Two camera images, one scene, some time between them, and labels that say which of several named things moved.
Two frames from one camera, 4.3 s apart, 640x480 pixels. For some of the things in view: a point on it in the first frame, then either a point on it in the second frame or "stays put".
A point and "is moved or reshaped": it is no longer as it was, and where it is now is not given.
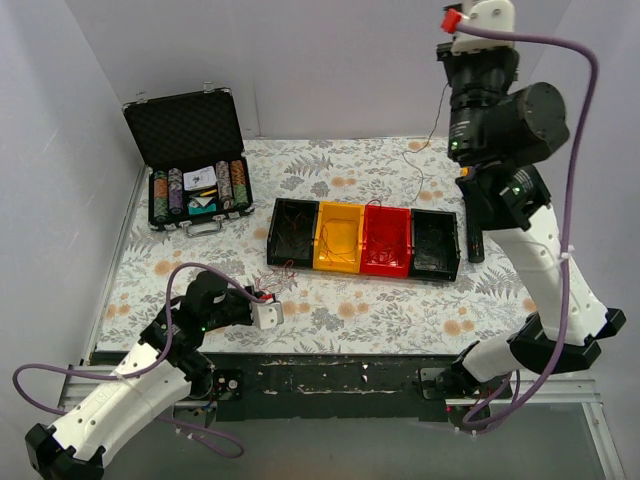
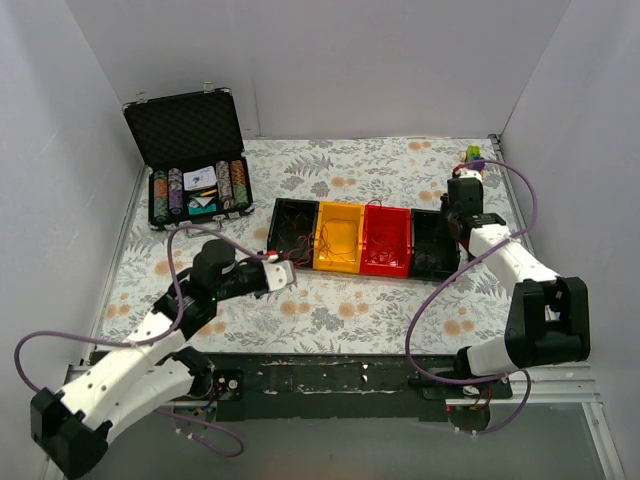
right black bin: (435, 247) stays put
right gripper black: (477, 64) -> (463, 182)
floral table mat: (325, 313) stays put
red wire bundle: (268, 283) is moved or reshaped
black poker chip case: (198, 171) stays put
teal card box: (202, 204) stays put
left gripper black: (248, 302) -> (255, 275)
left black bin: (292, 233) stays put
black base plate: (326, 387) stays put
